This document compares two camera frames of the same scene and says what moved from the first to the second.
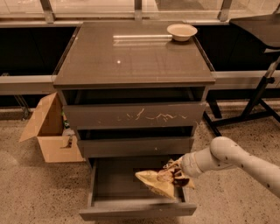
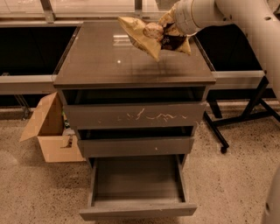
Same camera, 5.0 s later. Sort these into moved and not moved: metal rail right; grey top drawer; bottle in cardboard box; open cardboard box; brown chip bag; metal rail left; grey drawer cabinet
Moved: brown chip bag
Not moved: open cardboard box; grey drawer cabinet; metal rail left; metal rail right; grey top drawer; bottle in cardboard box
